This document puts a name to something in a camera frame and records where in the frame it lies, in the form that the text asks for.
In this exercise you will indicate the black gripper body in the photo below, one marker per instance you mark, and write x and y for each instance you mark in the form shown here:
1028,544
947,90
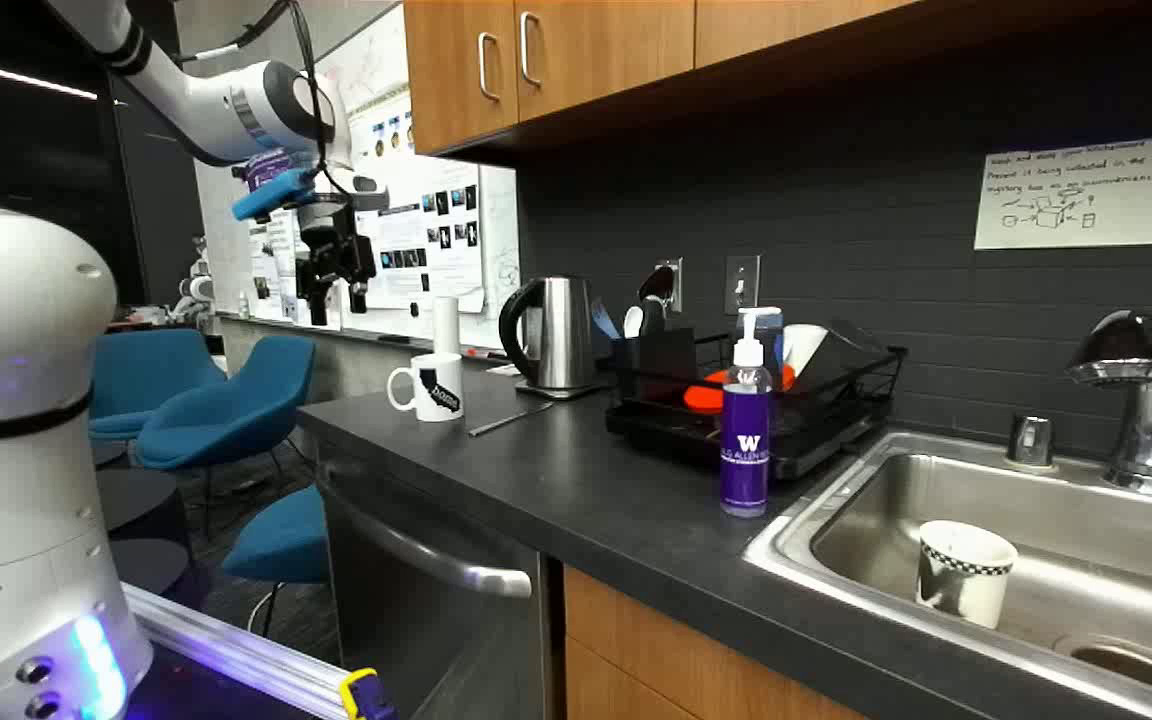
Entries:
336,243

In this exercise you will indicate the thin metal knife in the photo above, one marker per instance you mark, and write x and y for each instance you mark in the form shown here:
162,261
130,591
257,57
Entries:
510,416

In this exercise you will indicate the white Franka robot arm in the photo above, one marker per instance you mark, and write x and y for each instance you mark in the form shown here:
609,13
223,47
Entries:
18,402

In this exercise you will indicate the white paper towel roll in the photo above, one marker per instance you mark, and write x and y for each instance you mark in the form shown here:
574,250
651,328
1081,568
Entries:
445,325

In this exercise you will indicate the white mug with black mark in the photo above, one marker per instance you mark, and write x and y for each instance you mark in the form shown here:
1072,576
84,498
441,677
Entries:
432,389

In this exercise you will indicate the blue shell chair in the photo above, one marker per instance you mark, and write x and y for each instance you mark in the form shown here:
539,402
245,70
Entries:
280,538
230,404
143,373

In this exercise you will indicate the white whiteboard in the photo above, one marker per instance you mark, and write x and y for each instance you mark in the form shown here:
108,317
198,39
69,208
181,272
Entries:
499,226

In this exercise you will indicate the steel electric kettle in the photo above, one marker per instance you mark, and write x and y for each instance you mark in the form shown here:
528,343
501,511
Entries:
555,333

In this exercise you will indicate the wooden upper cabinet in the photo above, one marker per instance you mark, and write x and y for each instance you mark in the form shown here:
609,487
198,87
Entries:
560,54

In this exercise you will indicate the wooden cabinet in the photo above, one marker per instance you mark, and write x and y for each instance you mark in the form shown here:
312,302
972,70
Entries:
659,663
560,54

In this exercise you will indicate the stainless steel dishwasher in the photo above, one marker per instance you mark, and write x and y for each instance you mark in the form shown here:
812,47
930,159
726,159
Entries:
431,585

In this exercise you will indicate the black round utensil in rack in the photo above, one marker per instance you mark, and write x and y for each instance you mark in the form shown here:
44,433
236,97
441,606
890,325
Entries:
659,285

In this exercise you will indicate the orange item in rack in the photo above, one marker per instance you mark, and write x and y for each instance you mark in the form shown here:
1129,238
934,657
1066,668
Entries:
705,392

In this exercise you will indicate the purple pump sanitizer bottle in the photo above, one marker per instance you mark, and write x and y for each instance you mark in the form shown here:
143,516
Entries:
744,426

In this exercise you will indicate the blue cup in rack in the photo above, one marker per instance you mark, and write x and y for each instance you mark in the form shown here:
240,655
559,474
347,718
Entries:
770,325

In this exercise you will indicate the white bowl in rack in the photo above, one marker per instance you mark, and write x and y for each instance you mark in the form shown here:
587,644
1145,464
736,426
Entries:
800,347

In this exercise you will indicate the wooden lower cabinet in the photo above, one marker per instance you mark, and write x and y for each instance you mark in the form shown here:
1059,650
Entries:
659,663

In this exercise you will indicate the white mug with dark pattern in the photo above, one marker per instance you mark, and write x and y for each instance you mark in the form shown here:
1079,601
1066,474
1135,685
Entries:
960,568

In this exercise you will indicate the chrome sink deck cap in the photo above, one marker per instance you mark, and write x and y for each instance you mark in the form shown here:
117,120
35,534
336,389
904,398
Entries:
1028,436

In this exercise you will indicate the white handwritten paper note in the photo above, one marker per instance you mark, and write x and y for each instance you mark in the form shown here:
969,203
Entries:
1072,195

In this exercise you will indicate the stainless steel sink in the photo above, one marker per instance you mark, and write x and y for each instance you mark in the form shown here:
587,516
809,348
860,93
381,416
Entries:
1109,561

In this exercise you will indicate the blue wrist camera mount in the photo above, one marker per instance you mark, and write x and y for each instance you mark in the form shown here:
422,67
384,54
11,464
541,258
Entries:
273,189

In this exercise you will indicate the white wall outlet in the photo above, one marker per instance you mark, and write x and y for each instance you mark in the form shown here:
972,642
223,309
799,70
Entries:
670,282

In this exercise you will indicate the robot mounting table frame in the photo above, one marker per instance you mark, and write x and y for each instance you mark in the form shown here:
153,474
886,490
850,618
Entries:
240,655

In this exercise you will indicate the white light switch plate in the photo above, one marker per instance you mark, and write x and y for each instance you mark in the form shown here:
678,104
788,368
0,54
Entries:
741,282

